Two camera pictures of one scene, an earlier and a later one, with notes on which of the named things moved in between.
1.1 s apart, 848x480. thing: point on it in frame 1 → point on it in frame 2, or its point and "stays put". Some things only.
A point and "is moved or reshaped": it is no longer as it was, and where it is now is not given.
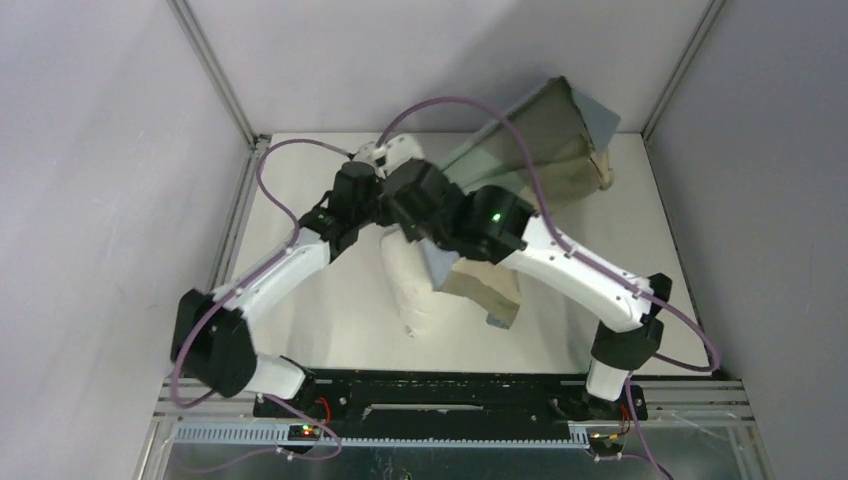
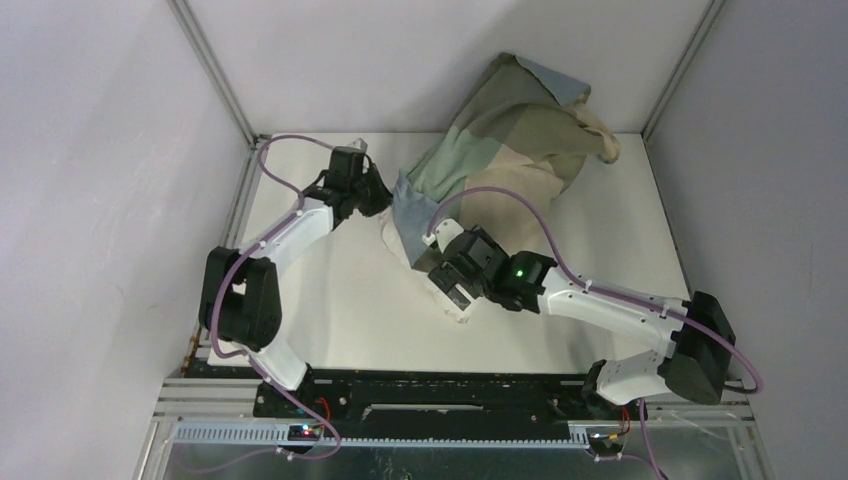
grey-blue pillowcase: [554, 148] is moved or reshaped
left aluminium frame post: [209, 60] stays put
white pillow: [409, 277] → [392, 236]
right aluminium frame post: [683, 67] stays put
